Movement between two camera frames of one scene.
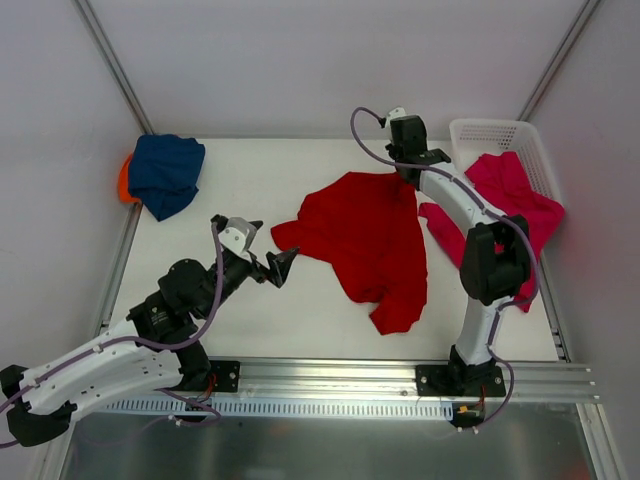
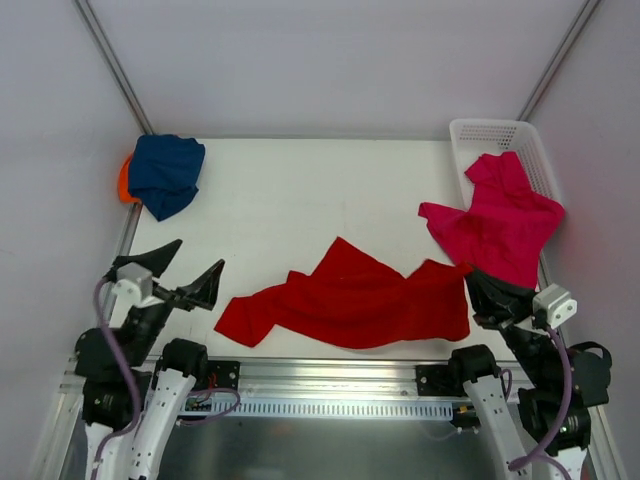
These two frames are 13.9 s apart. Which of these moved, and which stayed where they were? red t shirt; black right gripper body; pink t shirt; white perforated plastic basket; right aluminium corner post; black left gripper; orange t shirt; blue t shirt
Moved: black left gripper; black right gripper body; red t shirt
Stayed: blue t shirt; orange t shirt; right aluminium corner post; white perforated plastic basket; pink t shirt
